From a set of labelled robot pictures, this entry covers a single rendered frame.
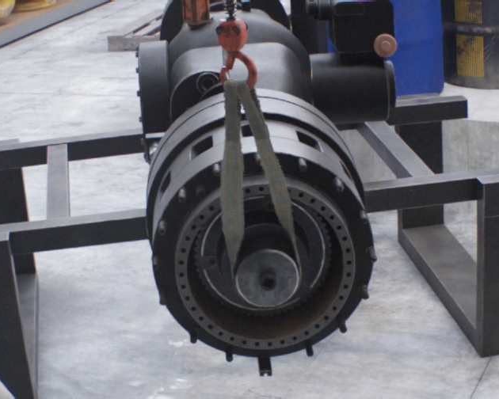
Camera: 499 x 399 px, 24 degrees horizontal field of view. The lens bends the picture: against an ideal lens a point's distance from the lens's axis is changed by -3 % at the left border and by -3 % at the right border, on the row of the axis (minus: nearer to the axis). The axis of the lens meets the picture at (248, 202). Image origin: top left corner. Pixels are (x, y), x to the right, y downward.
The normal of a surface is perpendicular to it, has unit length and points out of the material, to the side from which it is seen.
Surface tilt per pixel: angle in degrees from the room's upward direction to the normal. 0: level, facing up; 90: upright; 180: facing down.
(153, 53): 26
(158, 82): 56
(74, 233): 90
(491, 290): 90
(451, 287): 0
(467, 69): 90
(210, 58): 6
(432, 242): 0
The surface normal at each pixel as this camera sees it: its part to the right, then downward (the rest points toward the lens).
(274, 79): 0.08, -0.68
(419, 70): 0.47, 0.27
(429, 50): 0.68, 0.20
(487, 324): 0.14, 0.32
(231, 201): -0.39, 0.40
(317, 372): -0.07, -0.94
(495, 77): -0.14, 0.34
